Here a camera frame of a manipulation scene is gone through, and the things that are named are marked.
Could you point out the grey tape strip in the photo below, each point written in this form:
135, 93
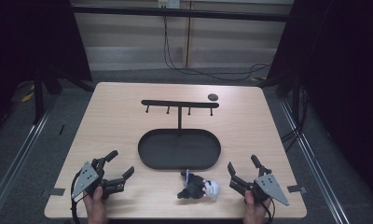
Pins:
57, 191
296, 188

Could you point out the person's right hand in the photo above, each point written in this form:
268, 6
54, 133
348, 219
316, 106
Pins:
254, 211

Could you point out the dark curtain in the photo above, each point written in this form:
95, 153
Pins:
26, 37
343, 77

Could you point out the metal floor rail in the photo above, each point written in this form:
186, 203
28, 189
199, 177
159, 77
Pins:
20, 155
312, 161

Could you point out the black metal stand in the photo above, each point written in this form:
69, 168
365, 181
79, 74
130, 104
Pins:
38, 99

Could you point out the yellow floor tape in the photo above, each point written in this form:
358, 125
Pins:
27, 97

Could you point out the black floor tape piece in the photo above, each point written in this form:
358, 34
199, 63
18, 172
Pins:
62, 129

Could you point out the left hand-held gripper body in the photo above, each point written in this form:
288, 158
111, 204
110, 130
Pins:
87, 178

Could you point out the person's left hand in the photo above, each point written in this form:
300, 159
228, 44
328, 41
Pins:
96, 207

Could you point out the black horizontal bar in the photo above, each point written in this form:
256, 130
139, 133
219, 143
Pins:
175, 13

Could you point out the black hook rack with tray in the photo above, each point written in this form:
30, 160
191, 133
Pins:
179, 149

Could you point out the small black round disc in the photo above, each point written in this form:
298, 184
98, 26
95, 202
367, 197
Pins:
213, 97

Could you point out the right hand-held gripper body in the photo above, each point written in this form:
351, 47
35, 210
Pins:
270, 186

